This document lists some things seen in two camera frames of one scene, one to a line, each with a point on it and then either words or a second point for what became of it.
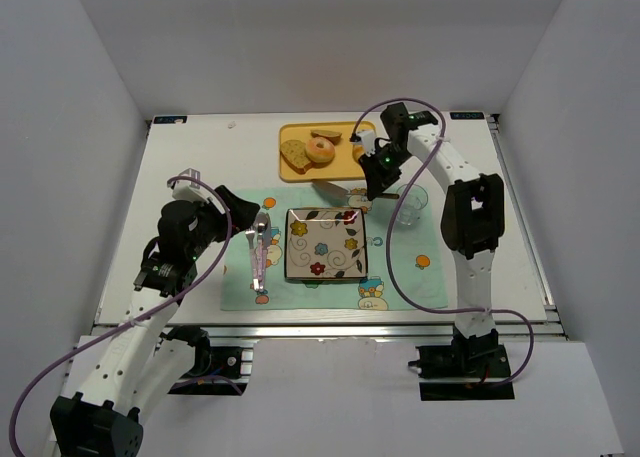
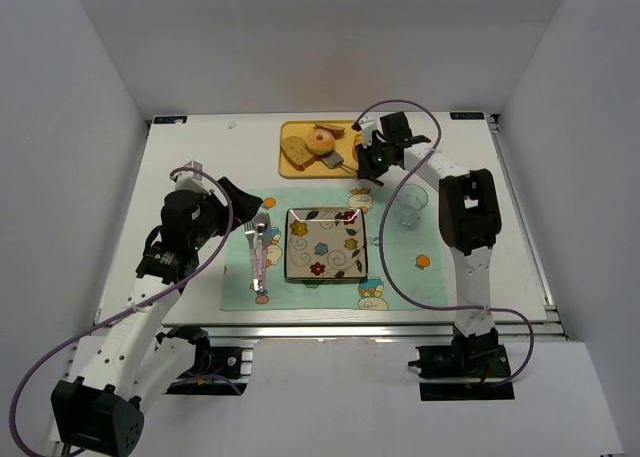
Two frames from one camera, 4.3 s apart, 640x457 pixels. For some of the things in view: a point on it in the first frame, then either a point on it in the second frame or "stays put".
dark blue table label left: x=170 y=120 stays put
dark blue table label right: x=467 y=116 stays put
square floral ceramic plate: x=325 y=243 stays put
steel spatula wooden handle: x=334 y=195 -> x=334 y=160
